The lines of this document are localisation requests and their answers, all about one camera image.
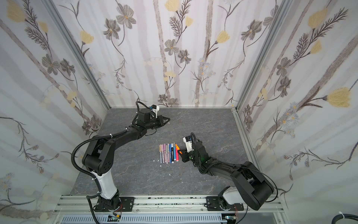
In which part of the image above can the black corrugated cable conduit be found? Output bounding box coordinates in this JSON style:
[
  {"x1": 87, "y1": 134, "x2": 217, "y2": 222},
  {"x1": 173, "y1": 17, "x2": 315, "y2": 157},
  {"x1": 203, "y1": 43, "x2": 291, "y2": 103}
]
[{"x1": 71, "y1": 129, "x2": 129, "y2": 224}]

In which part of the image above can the black white marker pen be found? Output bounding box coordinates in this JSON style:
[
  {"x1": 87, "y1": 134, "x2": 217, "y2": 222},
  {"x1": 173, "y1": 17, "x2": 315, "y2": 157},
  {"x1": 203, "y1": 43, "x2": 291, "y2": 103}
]
[{"x1": 170, "y1": 144, "x2": 175, "y2": 163}]

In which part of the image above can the pink highlighter pen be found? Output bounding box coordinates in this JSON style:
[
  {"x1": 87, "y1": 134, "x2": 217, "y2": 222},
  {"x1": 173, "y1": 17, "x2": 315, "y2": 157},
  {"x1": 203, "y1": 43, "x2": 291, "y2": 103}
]
[{"x1": 175, "y1": 148, "x2": 179, "y2": 161}]

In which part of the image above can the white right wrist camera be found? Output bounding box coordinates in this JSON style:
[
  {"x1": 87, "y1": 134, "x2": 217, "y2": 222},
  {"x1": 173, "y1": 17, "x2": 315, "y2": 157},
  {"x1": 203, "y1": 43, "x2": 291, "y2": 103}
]
[{"x1": 183, "y1": 136, "x2": 193, "y2": 153}]

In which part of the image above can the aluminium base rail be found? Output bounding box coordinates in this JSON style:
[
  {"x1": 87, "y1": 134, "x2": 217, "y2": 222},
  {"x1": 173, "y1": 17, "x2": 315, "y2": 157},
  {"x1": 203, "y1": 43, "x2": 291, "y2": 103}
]
[{"x1": 50, "y1": 195, "x2": 289, "y2": 224}]

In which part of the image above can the white cable duct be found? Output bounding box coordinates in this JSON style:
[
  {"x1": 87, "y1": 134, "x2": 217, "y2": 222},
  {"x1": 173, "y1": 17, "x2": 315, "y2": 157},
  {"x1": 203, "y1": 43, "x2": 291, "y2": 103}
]
[{"x1": 61, "y1": 214, "x2": 227, "y2": 224}]

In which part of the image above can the small circuit board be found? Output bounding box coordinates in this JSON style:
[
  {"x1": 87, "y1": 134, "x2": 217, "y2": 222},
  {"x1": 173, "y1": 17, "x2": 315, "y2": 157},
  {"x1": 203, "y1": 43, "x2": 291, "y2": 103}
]
[{"x1": 107, "y1": 215, "x2": 121, "y2": 222}]

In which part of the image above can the yellow pastel pen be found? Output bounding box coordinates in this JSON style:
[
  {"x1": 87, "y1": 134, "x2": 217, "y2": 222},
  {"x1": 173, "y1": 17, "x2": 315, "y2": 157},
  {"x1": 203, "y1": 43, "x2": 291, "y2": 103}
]
[{"x1": 159, "y1": 145, "x2": 163, "y2": 163}]

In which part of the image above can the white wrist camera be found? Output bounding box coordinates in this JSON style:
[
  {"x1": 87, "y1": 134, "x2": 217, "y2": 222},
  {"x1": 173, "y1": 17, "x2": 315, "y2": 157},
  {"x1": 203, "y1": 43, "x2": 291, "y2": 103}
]
[
  {"x1": 149, "y1": 105, "x2": 160, "y2": 117},
  {"x1": 183, "y1": 136, "x2": 193, "y2": 153}
]

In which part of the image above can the black cable loop corner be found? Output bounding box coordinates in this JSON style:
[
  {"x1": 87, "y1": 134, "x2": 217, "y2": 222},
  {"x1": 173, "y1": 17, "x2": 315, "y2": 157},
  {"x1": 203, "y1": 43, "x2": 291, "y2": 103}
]
[{"x1": 331, "y1": 213, "x2": 358, "y2": 224}]

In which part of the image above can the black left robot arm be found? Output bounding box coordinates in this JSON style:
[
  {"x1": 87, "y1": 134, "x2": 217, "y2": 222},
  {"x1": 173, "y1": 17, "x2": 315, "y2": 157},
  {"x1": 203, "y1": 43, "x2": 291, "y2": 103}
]
[{"x1": 71, "y1": 105, "x2": 170, "y2": 212}]

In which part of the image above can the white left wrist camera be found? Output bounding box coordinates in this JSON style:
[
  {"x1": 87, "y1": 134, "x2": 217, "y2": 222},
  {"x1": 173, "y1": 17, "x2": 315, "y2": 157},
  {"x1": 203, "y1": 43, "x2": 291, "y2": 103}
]
[{"x1": 149, "y1": 105, "x2": 160, "y2": 117}]

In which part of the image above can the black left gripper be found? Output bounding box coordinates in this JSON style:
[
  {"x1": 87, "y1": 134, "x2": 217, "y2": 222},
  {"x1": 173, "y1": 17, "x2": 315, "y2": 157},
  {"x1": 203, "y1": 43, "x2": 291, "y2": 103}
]
[{"x1": 145, "y1": 115, "x2": 170, "y2": 130}]

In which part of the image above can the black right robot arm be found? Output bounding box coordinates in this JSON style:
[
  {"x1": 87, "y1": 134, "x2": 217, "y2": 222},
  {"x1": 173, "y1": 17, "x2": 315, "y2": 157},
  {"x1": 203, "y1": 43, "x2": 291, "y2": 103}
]
[{"x1": 178, "y1": 133, "x2": 275, "y2": 211}]

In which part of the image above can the purple pastel pen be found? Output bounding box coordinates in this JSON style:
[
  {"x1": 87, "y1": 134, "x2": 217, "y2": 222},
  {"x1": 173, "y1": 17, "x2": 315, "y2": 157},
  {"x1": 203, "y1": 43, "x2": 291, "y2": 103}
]
[{"x1": 162, "y1": 144, "x2": 167, "y2": 163}]

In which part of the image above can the light blue highlighter pen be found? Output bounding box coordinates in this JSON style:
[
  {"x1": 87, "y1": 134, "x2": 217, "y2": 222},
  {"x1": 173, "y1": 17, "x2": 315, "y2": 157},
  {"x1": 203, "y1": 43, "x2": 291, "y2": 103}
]
[{"x1": 172, "y1": 143, "x2": 177, "y2": 161}]

